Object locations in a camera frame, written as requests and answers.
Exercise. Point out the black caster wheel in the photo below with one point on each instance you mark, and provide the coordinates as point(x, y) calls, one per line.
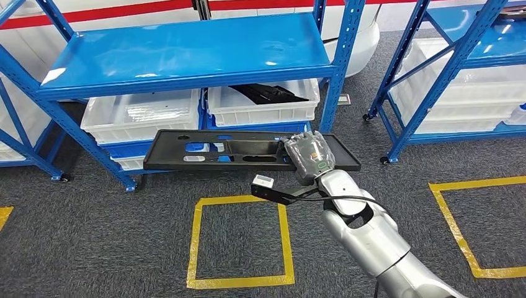
point(65, 178)
point(384, 161)
point(366, 118)

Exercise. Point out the dark metal column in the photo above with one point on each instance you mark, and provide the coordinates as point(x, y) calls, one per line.
point(202, 9)

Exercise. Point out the grey floor plate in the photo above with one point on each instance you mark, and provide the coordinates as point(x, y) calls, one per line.
point(343, 99)

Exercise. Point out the white plastic bin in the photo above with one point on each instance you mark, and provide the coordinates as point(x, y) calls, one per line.
point(129, 163)
point(460, 119)
point(263, 115)
point(37, 119)
point(139, 127)
point(485, 88)

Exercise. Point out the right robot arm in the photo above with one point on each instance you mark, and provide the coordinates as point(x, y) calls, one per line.
point(370, 238)

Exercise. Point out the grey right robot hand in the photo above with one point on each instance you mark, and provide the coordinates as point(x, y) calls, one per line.
point(310, 156)

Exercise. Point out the blue metal shelf rack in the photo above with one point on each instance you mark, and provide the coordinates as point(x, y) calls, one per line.
point(466, 49)
point(31, 156)
point(185, 53)

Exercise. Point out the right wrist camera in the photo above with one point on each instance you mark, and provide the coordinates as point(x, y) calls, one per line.
point(263, 182)

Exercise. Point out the black plastic panel part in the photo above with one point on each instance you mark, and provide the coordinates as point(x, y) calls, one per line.
point(267, 94)
point(160, 152)

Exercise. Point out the yellow floor tape square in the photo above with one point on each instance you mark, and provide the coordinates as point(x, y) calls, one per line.
point(455, 230)
point(5, 214)

